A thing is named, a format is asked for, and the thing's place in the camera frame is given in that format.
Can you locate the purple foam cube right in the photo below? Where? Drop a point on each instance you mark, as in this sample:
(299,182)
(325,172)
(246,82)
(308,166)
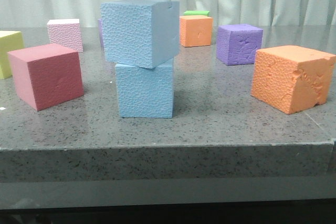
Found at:
(237,44)

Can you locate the green foam cube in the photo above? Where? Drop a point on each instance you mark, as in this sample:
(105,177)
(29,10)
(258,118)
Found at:
(196,12)

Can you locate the orange foam cube front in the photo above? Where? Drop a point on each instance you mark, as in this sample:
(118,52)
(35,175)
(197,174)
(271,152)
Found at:
(292,78)

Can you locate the purple foam cube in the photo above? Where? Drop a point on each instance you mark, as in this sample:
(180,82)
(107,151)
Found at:
(237,44)
(100,33)

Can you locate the orange foam cube back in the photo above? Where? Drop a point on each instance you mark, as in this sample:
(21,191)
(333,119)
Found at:
(195,30)

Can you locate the yellow foam cube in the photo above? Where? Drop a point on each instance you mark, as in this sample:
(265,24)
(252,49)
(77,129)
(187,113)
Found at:
(10,40)

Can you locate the purple foam cube back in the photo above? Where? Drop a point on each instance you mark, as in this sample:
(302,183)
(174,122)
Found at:
(100,33)

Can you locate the orange foam cube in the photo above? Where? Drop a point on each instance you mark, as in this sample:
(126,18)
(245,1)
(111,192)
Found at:
(292,78)
(195,30)

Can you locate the pink foam cube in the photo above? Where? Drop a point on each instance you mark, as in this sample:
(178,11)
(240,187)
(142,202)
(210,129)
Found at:
(65,32)

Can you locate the red foam cube front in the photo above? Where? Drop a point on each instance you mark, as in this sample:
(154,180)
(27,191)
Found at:
(46,75)

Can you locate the light blue foam cube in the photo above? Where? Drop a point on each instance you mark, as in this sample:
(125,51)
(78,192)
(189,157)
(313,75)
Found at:
(142,33)
(143,92)

